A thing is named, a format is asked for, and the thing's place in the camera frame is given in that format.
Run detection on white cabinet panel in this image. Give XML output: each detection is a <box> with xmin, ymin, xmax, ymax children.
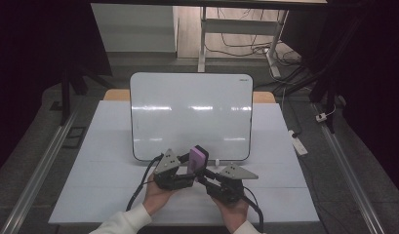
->
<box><xmin>90</xmin><ymin>3</ymin><xmax>180</xmax><ymax>54</ymax></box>

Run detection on aluminium floor rail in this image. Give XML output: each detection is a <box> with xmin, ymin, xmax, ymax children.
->
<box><xmin>0</xmin><ymin>108</ymin><xmax>80</xmax><ymax>234</ymax></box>
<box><xmin>311</xmin><ymin>102</ymin><xmax>387</xmax><ymax>234</ymax></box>

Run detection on white desk frame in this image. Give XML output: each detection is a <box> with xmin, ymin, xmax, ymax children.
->
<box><xmin>197</xmin><ymin>6</ymin><xmax>290</xmax><ymax>79</ymax></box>

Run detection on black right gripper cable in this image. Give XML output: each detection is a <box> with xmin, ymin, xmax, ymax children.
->
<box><xmin>241</xmin><ymin>185</ymin><xmax>265</xmax><ymax>234</ymax></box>

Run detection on black floor cables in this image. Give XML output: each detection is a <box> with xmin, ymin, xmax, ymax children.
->
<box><xmin>205</xmin><ymin>7</ymin><xmax>303</xmax><ymax>67</ymax></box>

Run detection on white table cover sheet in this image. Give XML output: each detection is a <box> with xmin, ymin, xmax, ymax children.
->
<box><xmin>48</xmin><ymin>99</ymin><xmax>320</xmax><ymax>226</ymax></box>

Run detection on person's left hand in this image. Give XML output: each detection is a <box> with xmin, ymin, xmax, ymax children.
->
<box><xmin>141</xmin><ymin>172</ymin><xmax>180</xmax><ymax>216</ymax></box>

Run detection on white power strip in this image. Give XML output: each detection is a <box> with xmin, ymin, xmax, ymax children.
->
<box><xmin>287</xmin><ymin>129</ymin><xmax>309</xmax><ymax>157</ymax></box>

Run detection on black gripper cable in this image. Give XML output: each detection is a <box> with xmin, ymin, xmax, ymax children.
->
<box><xmin>125</xmin><ymin>153</ymin><xmax>165</xmax><ymax>213</ymax></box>
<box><xmin>241</xmin><ymin>185</ymin><xmax>265</xmax><ymax>234</ymax></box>

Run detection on white whiteboard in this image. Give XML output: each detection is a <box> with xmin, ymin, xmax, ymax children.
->
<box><xmin>129</xmin><ymin>71</ymin><xmax>255</xmax><ymax>163</ymax></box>

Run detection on person's right hand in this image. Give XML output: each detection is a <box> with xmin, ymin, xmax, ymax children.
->
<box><xmin>211</xmin><ymin>195</ymin><xmax>251</xmax><ymax>234</ymax></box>

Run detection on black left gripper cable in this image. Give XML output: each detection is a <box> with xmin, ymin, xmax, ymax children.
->
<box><xmin>125</xmin><ymin>153</ymin><xmax>165</xmax><ymax>213</ymax></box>

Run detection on black floor plate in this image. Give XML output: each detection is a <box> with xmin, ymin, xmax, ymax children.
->
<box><xmin>60</xmin><ymin>126</ymin><xmax>88</xmax><ymax>150</ymax></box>

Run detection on purple whiteboard eraser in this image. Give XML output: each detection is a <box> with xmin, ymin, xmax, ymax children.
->
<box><xmin>186</xmin><ymin>144</ymin><xmax>210</xmax><ymax>176</ymax></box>

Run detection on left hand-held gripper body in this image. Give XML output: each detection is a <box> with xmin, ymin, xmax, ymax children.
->
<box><xmin>153</xmin><ymin>148</ymin><xmax>195</xmax><ymax>191</ymax></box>

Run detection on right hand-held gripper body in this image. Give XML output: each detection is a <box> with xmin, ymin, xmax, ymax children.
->
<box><xmin>205</xmin><ymin>163</ymin><xmax>259</xmax><ymax>205</ymax></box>

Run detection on black metal stand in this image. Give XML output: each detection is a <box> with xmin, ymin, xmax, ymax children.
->
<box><xmin>274</xmin><ymin>62</ymin><xmax>339</xmax><ymax>135</ymax></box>
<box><xmin>58</xmin><ymin>62</ymin><xmax>114</xmax><ymax>127</ymax></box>

